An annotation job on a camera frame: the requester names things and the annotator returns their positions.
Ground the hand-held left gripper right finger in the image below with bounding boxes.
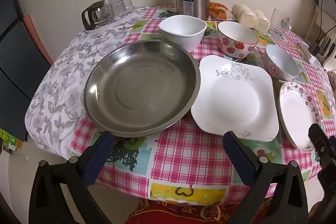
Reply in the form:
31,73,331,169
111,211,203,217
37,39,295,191
223,131,309,224

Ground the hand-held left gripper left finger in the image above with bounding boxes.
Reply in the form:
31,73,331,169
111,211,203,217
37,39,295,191
28,131,114,224

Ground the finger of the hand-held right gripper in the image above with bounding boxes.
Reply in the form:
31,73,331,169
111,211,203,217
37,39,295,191
308,123,336,162

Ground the pink floral round plate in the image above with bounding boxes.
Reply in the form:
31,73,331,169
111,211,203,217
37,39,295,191
278,81,322,153

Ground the white square plate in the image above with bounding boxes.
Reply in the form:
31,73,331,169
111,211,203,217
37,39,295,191
190,55,279,142

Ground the stainless steel round plate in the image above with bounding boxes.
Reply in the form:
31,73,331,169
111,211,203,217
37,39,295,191
83,39,201,138

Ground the pale bowl with pink flowers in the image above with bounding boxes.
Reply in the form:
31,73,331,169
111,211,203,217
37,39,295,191
265,45,300,82

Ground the strawberry print bowl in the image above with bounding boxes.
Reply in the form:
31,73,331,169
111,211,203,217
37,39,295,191
217,21,259,59

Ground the white square bowl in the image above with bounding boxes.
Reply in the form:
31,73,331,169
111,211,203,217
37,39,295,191
159,15,207,52

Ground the pink plaid tablecloth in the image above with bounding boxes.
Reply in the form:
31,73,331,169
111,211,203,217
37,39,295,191
70,6,336,207

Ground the colourful snack packet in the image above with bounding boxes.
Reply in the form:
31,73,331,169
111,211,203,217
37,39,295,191
329,69,336,91

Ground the red patterned cushion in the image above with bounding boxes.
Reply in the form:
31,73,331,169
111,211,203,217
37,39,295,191
126,198,276,224

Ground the white power strip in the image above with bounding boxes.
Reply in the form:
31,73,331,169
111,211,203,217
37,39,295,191
299,42,319,64

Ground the black charger plug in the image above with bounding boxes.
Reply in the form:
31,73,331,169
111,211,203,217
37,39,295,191
308,43,321,55

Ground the colourful box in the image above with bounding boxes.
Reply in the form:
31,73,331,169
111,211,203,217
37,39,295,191
0,128,24,154

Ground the grey floral cloth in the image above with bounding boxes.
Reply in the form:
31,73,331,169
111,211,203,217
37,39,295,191
25,7,147,156

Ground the white wooden chair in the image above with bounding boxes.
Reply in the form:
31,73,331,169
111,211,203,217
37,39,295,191
304,0,336,71

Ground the dark cabinet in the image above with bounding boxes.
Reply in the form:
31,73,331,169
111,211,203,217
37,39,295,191
0,0,53,140

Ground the clear glass mug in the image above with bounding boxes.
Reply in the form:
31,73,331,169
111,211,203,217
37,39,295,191
270,8,292,35

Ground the bag of white buns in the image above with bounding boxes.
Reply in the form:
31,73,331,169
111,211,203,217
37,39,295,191
231,4,271,31

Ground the orange snack packet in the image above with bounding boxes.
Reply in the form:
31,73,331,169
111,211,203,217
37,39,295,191
209,2,229,21

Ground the clear faceted glass cup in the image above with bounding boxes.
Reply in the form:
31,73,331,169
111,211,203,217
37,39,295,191
108,0,124,21
121,0,136,16

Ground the black charger cable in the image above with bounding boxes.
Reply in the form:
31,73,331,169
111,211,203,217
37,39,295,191
316,0,326,46

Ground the glass coffee pot black handle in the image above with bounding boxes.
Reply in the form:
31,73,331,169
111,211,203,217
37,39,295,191
81,0,111,30

